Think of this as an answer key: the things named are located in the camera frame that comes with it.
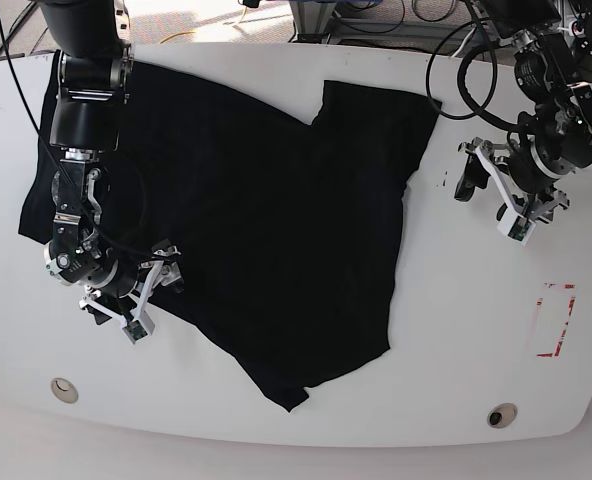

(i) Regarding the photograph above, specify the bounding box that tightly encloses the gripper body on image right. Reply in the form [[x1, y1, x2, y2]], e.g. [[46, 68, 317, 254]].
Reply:
[[459, 137, 570, 224]]

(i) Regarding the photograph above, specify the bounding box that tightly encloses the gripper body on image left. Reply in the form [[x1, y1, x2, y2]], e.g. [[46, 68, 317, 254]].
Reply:
[[79, 239, 184, 325]]

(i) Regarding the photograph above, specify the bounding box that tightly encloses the black t-shirt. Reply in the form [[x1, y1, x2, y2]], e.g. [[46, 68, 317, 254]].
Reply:
[[16, 52, 445, 414]]

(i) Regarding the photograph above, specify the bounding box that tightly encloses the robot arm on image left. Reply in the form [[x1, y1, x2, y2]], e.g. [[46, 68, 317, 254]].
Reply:
[[40, 1, 182, 341]]

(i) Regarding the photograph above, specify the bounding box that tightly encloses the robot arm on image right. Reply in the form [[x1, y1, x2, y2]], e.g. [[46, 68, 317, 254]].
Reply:
[[454, 1, 592, 225]]

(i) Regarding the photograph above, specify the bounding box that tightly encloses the red tape rectangle marking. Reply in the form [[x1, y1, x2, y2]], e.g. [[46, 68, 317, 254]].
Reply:
[[532, 283, 576, 358]]

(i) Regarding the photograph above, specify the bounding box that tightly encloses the white table grommet left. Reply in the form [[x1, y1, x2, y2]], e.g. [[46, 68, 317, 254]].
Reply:
[[50, 378, 79, 405]]

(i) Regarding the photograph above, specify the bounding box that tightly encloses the table grommet hole right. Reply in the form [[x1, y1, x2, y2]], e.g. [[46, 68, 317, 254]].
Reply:
[[487, 403, 518, 429]]

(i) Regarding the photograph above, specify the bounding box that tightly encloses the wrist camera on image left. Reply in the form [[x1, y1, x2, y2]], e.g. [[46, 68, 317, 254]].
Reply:
[[122, 314, 155, 345]]

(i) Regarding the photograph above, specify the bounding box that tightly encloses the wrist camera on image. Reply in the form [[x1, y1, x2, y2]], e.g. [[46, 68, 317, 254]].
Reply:
[[122, 314, 155, 345], [497, 210, 536, 245]]

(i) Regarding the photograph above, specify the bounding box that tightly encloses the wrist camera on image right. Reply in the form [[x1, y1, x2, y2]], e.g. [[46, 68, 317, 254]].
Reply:
[[497, 210, 536, 245]]

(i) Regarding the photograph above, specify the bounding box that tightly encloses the white cable on floor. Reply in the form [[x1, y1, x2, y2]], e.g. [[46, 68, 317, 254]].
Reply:
[[449, 23, 482, 59]]

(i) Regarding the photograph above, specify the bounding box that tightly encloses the aluminium frame rail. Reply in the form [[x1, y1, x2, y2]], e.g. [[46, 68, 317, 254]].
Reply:
[[290, 0, 577, 79]]

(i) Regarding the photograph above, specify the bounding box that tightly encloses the yellow cable on floor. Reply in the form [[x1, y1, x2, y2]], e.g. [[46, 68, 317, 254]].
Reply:
[[159, 8, 250, 45]]

